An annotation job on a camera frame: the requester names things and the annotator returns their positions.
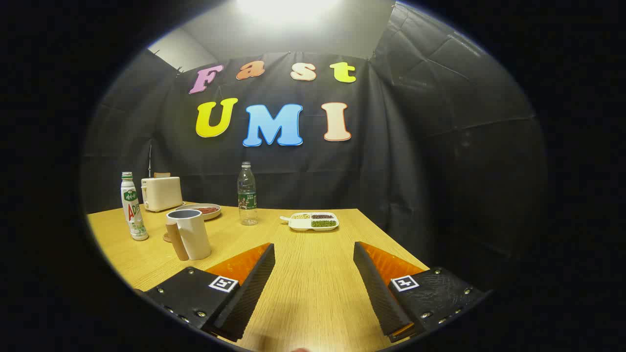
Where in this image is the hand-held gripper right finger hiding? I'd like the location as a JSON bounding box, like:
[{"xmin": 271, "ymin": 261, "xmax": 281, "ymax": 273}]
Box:
[{"xmin": 353, "ymin": 242, "xmax": 492, "ymax": 343}]

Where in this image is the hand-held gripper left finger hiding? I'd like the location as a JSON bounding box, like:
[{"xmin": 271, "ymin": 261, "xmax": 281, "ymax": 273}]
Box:
[{"xmin": 134, "ymin": 243, "xmax": 275, "ymax": 343}]

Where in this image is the white cup wooden handle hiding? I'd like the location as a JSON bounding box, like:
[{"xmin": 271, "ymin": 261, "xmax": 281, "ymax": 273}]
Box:
[{"xmin": 165, "ymin": 209, "xmax": 212, "ymax": 261}]

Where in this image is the white juice bottle green label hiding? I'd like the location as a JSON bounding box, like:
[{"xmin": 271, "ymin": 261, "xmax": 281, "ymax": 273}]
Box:
[{"xmin": 121, "ymin": 172, "xmax": 149, "ymax": 241}]

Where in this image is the clear plastic water bottle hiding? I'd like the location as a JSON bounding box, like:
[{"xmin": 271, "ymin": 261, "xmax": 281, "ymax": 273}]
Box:
[{"xmin": 238, "ymin": 162, "xmax": 258, "ymax": 226}]

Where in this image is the wooden table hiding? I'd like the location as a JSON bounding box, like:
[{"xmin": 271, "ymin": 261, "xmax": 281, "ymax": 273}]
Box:
[{"xmin": 87, "ymin": 201, "xmax": 431, "ymax": 352}]

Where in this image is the white divided dish with beans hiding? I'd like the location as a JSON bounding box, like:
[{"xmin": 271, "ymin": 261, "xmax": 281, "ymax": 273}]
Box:
[{"xmin": 280, "ymin": 212, "xmax": 339, "ymax": 232}]

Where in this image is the beige round plate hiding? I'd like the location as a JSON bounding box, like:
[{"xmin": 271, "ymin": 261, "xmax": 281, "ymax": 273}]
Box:
[{"xmin": 175, "ymin": 203, "xmax": 222, "ymax": 220}]

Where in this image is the white toaster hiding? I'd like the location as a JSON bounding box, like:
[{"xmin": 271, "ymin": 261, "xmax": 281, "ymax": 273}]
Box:
[{"xmin": 141, "ymin": 176, "xmax": 185, "ymax": 212}]

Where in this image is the black backdrop cloth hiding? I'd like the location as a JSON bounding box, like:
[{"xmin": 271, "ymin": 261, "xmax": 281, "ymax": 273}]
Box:
[{"xmin": 81, "ymin": 2, "xmax": 548, "ymax": 274}]

